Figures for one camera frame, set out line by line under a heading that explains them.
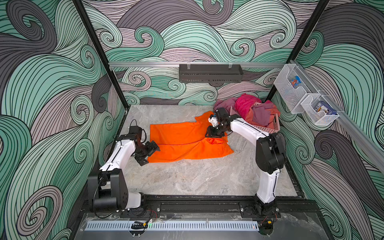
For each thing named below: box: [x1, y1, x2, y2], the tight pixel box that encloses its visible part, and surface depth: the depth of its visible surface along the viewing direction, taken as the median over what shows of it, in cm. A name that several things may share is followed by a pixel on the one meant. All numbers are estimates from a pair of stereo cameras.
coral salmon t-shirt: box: [245, 103, 281, 129], surface depth 107 cm
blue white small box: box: [314, 100, 338, 115], surface depth 67 cm
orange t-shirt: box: [148, 111, 234, 163], surface depth 97 cm
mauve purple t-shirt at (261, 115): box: [252, 103, 275, 126], surface depth 109 cm
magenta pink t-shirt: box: [235, 93, 262, 120], surface depth 110 cm
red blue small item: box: [291, 75, 302, 88], surface depth 85 cm
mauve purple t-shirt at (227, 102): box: [213, 97, 239, 116], surface depth 116 cm
